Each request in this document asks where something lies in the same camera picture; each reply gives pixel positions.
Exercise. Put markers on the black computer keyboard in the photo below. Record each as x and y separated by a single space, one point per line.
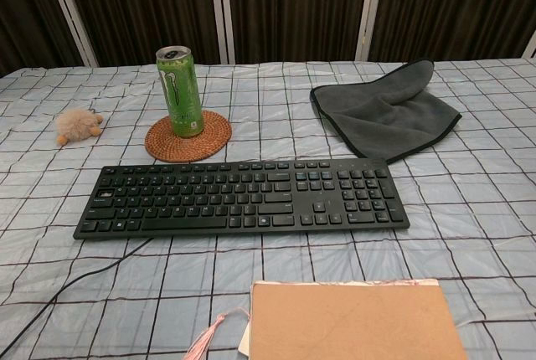
243 201

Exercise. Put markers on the blue checked tablecloth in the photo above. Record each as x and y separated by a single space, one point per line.
293 263

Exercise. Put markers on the green energy drink can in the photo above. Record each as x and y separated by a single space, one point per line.
181 96

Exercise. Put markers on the round woven rattan coaster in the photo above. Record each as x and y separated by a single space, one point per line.
161 144

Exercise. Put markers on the grey microfibre cloth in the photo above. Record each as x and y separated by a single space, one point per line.
389 117

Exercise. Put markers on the brown kraft cover notebook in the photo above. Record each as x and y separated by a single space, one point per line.
347 322

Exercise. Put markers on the pink tassel bookmark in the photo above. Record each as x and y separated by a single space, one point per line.
205 337

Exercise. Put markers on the fluffy beige plush toy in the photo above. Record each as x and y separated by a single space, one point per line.
77 125

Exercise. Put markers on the dark folding screen white frame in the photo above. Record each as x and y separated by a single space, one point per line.
293 4

